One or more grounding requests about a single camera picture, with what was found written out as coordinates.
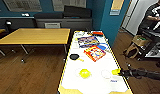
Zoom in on yellow wall poster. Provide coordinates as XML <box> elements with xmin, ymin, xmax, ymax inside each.
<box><xmin>109</xmin><ymin>0</ymin><xmax>125</xmax><ymax>17</ymax></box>

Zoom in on small yellow game piece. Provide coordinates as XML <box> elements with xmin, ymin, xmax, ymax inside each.
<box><xmin>78</xmin><ymin>58</ymin><xmax>85</xmax><ymax>63</ymax></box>

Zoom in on person in dark shirt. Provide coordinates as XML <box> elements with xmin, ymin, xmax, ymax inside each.
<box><xmin>137</xmin><ymin>2</ymin><xmax>160</xmax><ymax>35</ymax></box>

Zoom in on grey sofa bench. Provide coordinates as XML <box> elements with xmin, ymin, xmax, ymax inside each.
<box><xmin>33</xmin><ymin>12</ymin><xmax>94</xmax><ymax>31</ymax></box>

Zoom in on black wheeled cart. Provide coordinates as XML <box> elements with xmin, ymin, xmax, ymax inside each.
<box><xmin>136</xmin><ymin>27</ymin><xmax>160</xmax><ymax>63</ymax></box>

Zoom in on colourful snack packets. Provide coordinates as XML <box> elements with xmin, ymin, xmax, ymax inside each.
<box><xmin>83</xmin><ymin>45</ymin><xmax>107</xmax><ymax>63</ymax></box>

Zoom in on blue plate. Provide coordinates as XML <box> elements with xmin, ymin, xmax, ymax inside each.
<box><xmin>95</xmin><ymin>44</ymin><xmax>107</xmax><ymax>52</ymax></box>

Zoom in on white paper label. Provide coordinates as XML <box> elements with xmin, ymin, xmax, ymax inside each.
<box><xmin>44</xmin><ymin>22</ymin><xmax>61</xmax><ymax>29</ymax></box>

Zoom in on black bowl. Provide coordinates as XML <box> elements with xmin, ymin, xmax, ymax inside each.
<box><xmin>69</xmin><ymin>53</ymin><xmax>79</xmax><ymax>61</ymax></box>

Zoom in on cardboard box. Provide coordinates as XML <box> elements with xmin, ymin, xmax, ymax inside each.
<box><xmin>131</xmin><ymin>34</ymin><xmax>149</xmax><ymax>48</ymax></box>

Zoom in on white air hockey game table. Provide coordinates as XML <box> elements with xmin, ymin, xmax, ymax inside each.
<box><xmin>57</xmin><ymin>30</ymin><xmax>134</xmax><ymax>94</ymax></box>

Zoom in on white paper item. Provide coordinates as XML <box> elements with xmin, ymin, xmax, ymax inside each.
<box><xmin>74</xmin><ymin>31</ymin><xmax>87</xmax><ymax>39</ymax></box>

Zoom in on brown bag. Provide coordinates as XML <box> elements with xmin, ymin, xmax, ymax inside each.
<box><xmin>122</xmin><ymin>43</ymin><xmax>141</xmax><ymax>59</ymax></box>

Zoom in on round black object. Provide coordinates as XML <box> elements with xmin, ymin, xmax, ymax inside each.
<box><xmin>5</xmin><ymin>20</ymin><xmax>13</xmax><ymax>29</ymax></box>

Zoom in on long black case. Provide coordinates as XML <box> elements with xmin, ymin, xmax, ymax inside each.
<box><xmin>63</xmin><ymin>5</ymin><xmax>93</xmax><ymax>20</ymax></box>

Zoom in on white door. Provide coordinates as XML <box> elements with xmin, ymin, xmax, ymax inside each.
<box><xmin>124</xmin><ymin>0</ymin><xmax>144</xmax><ymax>35</ymax></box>

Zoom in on dark sofa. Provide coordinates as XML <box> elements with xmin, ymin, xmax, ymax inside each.
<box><xmin>0</xmin><ymin>17</ymin><xmax>37</xmax><ymax>33</ymax></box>

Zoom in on flat red box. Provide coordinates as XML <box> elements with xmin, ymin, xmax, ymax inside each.
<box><xmin>91</xmin><ymin>31</ymin><xmax>105</xmax><ymax>37</ymax></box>

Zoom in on white box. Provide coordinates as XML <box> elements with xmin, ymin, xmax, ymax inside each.
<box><xmin>95</xmin><ymin>35</ymin><xmax>109</xmax><ymax>45</ymax></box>

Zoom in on wooden table with yellow top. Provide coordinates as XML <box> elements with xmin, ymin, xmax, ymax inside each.
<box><xmin>0</xmin><ymin>28</ymin><xmax>72</xmax><ymax>64</ymax></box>
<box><xmin>0</xmin><ymin>28</ymin><xmax>8</xmax><ymax>38</ymax></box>

